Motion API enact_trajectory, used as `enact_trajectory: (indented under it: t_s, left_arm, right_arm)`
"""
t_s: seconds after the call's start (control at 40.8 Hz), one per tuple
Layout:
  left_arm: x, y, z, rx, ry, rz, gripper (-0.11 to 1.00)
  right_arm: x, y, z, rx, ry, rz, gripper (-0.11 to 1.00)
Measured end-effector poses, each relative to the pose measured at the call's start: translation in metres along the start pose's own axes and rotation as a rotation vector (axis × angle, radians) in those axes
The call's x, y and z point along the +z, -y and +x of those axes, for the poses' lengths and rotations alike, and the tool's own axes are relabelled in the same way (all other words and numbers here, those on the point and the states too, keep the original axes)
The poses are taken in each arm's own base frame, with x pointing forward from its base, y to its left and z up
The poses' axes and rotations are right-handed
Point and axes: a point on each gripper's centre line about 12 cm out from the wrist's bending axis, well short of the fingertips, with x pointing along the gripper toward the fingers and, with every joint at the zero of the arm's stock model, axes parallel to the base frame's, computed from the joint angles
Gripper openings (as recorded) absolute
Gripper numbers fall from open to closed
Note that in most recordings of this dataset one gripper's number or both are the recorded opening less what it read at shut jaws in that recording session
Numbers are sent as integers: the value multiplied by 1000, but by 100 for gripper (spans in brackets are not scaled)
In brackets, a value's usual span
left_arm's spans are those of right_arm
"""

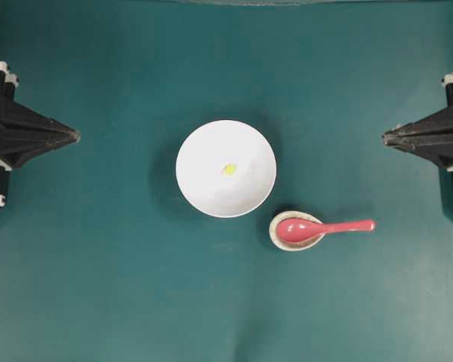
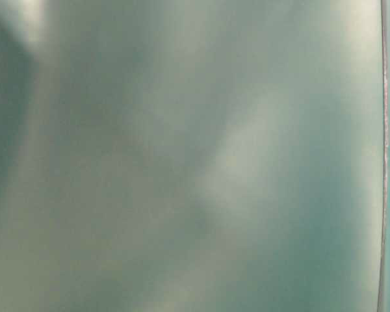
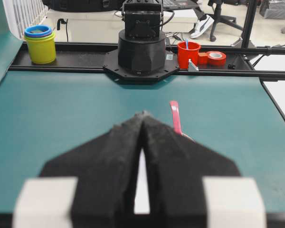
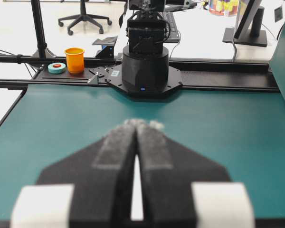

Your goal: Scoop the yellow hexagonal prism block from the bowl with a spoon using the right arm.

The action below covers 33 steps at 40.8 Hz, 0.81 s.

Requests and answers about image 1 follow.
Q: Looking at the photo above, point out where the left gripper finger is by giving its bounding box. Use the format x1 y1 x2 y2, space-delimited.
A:
0 96 79 138
0 132 79 168

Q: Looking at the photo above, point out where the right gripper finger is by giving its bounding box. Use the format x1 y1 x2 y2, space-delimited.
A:
383 136 453 170
383 104 453 140

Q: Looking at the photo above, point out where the pink plastic spoon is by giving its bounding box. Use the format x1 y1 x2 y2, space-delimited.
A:
276 218 376 243

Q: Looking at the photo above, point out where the speckled ceramic spoon rest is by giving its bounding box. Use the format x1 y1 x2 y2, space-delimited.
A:
269 210 324 252

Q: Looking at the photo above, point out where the white round bowl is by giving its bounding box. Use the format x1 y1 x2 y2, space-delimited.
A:
175 120 277 218

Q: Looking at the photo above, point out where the yellow hexagonal prism block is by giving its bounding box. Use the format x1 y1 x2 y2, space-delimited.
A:
222 163 237 176

